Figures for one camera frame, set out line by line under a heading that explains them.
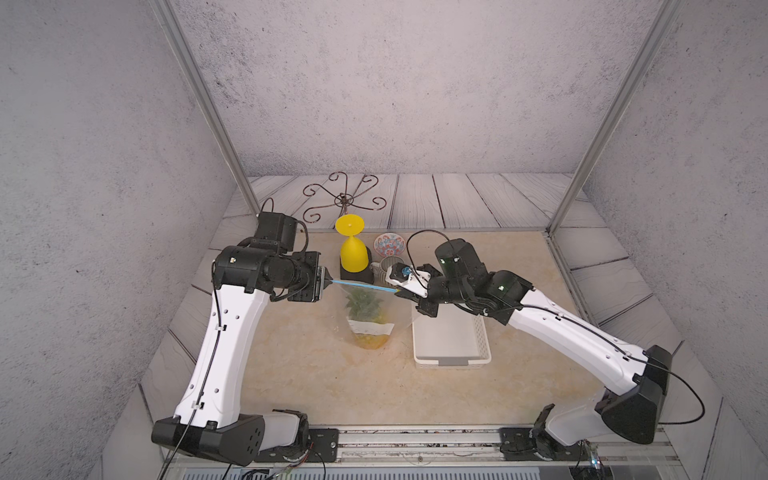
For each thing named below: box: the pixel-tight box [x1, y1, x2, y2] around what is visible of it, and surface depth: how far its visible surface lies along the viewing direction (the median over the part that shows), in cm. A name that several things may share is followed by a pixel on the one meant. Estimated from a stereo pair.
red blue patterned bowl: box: [373, 232, 406, 258], surface depth 117 cm
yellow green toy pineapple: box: [345, 287, 395, 350], surface depth 79 cm
